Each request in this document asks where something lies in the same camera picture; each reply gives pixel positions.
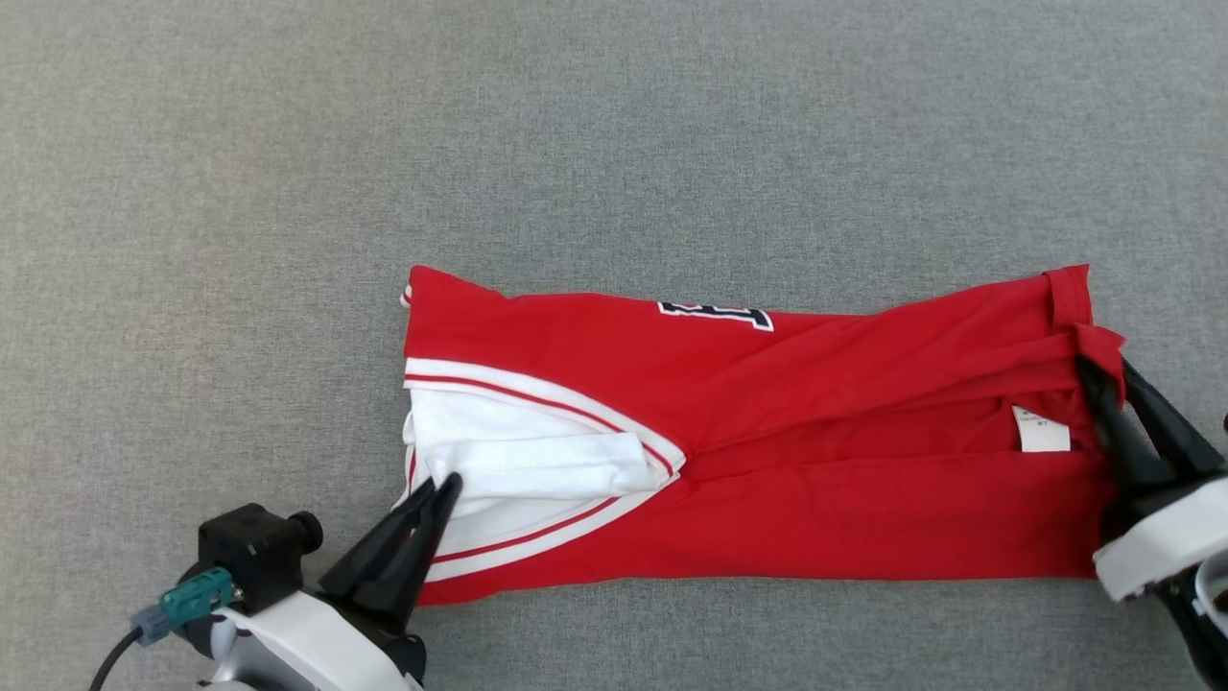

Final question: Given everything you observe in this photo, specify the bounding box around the red basketball jersey number 23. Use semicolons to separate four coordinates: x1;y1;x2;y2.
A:
398;264;1128;608

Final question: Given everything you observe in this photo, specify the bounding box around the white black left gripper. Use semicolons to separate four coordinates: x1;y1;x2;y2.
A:
205;471;464;691

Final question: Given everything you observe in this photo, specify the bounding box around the black cable with teal plug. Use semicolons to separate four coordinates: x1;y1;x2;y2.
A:
89;566;236;691

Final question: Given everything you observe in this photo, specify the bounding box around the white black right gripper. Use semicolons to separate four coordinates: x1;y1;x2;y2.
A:
1074;357;1228;605

